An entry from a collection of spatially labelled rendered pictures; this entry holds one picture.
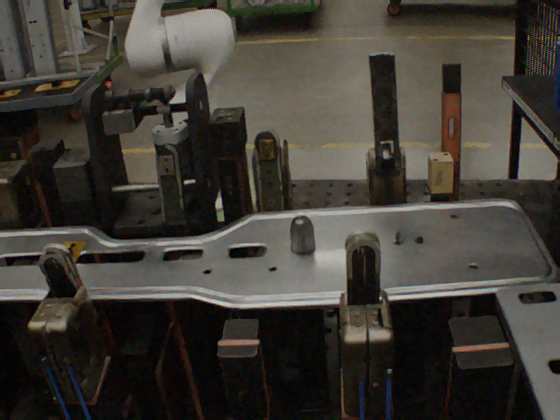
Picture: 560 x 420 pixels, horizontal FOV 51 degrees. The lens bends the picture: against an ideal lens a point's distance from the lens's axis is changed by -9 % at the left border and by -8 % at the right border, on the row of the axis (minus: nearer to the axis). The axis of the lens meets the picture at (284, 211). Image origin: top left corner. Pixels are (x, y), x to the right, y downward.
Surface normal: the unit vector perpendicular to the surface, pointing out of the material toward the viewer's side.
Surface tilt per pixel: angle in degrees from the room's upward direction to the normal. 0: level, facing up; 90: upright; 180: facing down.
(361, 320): 0
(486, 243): 0
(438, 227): 0
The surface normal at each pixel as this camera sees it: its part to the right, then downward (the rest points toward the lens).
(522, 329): -0.09, -0.88
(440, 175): -0.04, 0.47
